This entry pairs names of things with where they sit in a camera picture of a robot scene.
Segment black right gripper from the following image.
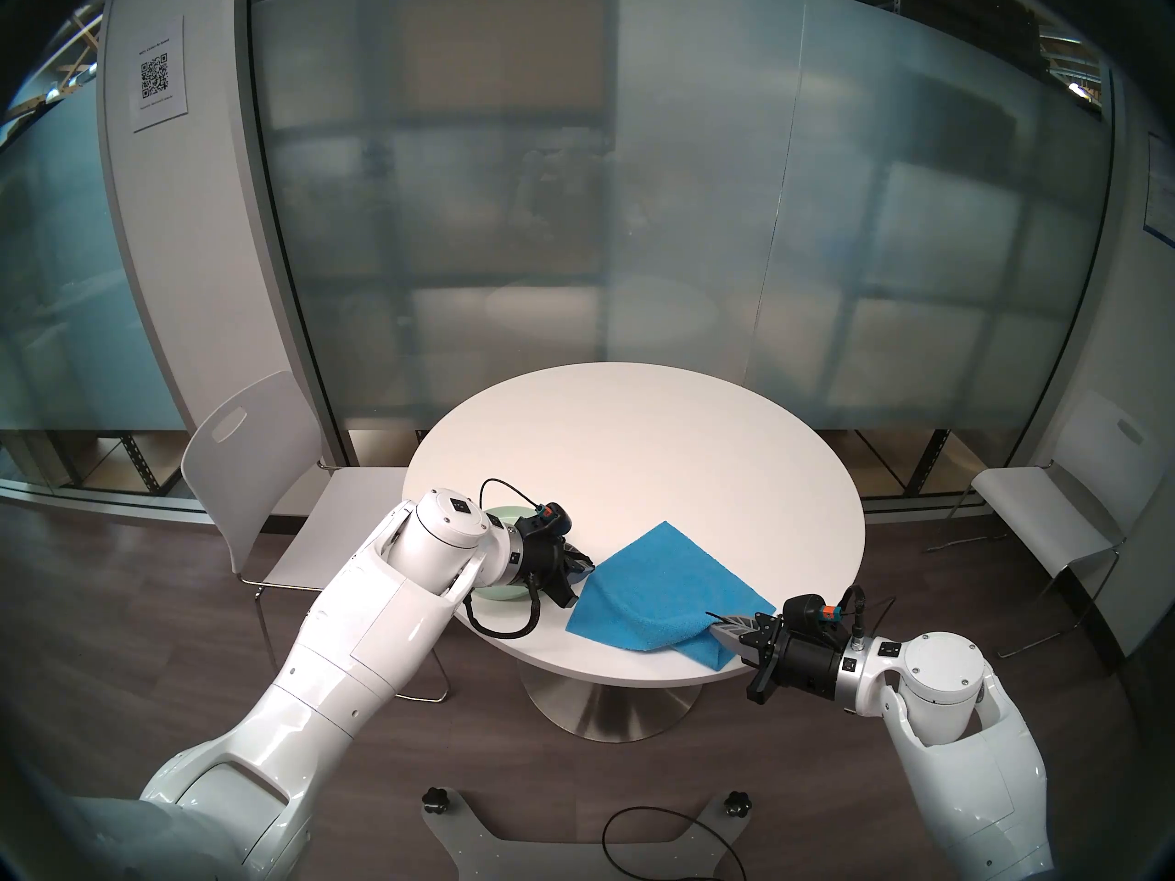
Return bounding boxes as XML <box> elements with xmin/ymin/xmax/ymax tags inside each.
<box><xmin>705</xmin><ymin>611</ymin><xmax>850</xmax><ymax>703</ymax></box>

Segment white chair with metal legs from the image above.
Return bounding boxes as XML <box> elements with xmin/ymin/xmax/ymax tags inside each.
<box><xmin>927</xmin><ymin>391</ymin><xmax>1158</xmax><ymax>660</ymax></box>
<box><xmin>181</xmin><ymin>370</ymin><xmax>451</xmax><ymax>703</ymax></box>

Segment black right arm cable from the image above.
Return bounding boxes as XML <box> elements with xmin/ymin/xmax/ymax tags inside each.
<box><xmin>845</xmin><ymin>584</ymin><xmax>901</xmax><ymax>641</ymax></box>

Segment black floor cable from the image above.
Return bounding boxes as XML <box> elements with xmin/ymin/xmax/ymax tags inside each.
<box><xmin>601</xmin><ymin>806</ymin><xmax>735</xmax><ymax>881</ymax></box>

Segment metal table pedestal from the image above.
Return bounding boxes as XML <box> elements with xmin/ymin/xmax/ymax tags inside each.
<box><xmin>519</xmin><ymin>659</ymin><xmax>703</xmax><ymax>742</ymax></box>

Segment pale green plate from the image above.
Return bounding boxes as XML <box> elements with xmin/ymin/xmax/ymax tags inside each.
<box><xmin>464</xmin><ymin>506</ymin><xmax>541</xmax><ymax>605</ymax></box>

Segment white QR code sign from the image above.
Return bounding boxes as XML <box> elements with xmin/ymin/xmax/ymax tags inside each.
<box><xmin>131</xmin><ymin>15</ymin><xmax>191</xmax><ymax>134</ymax></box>

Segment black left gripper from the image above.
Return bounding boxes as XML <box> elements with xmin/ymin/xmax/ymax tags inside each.
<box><xmin>519</xmin><ymin>535</ymin><xmax>598</xmax><ymax>610</ymax></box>

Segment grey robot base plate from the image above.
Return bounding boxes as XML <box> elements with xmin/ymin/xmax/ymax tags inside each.
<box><xmin>420</xmin><ymin>787</ymin><xmax>758</xmax><ymax>881</ymax></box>

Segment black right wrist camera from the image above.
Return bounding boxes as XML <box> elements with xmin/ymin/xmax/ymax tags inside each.
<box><xmin>780</xmin><ymin>595</ymin><xmax>845</xmax><ymax>628</ymax></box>

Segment metal shelving rack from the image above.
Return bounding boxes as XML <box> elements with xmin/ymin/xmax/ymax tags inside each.
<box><xmin>0</xmin><ymin>429</ymin><xmax>185</xmax><ymax>499</ymax></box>
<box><xmin>826</xmin><ymin>425</ymin><xmax>1020</xmax><ymax>502</ymax></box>

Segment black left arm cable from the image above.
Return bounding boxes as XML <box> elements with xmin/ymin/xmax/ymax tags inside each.
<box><xmin>468</xmin><ymin>478</ymin><xmax>552</xmax><ymax>637</ymax></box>

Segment blue microfibre napkin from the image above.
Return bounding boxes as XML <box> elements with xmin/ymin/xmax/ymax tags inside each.
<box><xmin>566</xmin><ymin>521</ymin><xmax>779</xmax><ymax>671</ymax></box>

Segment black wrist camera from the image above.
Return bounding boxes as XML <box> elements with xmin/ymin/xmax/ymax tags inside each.
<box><xmin>780</xmin><ymin>595</ymin><xmax>845</xmax><ymax>628</ymax></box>
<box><xmin>517</xmin><ymin>501</ymin><xmax>572</xmax><ymax>541</ymax></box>

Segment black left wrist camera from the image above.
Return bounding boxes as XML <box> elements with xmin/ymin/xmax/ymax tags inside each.
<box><xmin>517</xmin><ymin>501</ymin><xmax>572</xmax><ymax>541</ymax></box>

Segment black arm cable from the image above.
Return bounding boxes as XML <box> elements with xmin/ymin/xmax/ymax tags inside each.
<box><xmin>845</xmin><ymin>584</ymin><xmax>901</xmax><ymax>641</ymax></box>
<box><xmin>468</xmin><ymin>478</ymin><xmax>552</xmax><ymax>637</ymax></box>

